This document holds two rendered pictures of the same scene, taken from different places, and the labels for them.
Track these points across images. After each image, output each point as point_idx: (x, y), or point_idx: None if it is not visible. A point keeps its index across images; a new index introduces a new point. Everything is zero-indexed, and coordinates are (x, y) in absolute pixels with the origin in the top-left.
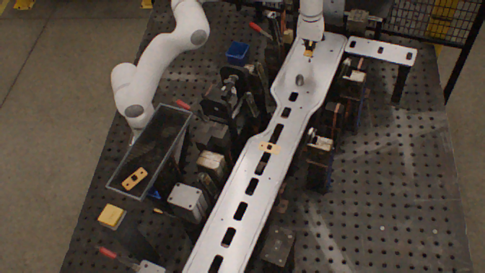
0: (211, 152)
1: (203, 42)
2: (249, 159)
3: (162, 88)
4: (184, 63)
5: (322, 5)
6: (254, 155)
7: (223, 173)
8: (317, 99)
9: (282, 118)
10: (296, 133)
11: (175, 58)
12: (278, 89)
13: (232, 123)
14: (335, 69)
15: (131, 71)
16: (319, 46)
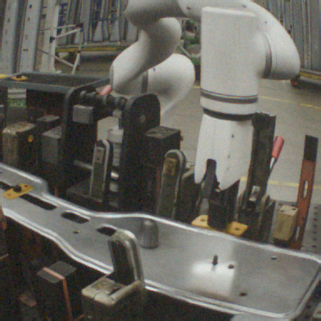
0: (28, 129)
1: (124, 9)
2: (12, 176)
3: (274, 226)
4: (318, 241)
5: (216, 76)
6: (16, 180)
7: (8, 158)
8: (86, 253)
9: (63, 211)
10: (22, 216)
11: (149, 43)
12: (141, 221)
13: (60, 140)
14: (173, 296)
15: (167, 58)
16: (262, 278)
